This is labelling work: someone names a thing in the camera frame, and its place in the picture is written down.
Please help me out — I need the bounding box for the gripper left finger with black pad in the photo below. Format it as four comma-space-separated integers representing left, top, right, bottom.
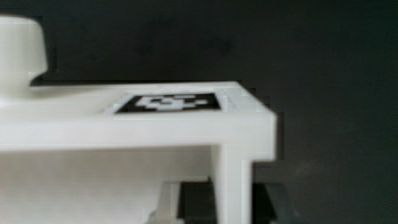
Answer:
144, 180, 218, 224

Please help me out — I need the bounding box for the white drawer box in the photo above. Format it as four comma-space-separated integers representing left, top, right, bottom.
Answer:
0, 14, 277, 224

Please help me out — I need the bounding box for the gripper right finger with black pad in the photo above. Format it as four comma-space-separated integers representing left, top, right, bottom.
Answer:
252, 183, 297, 224

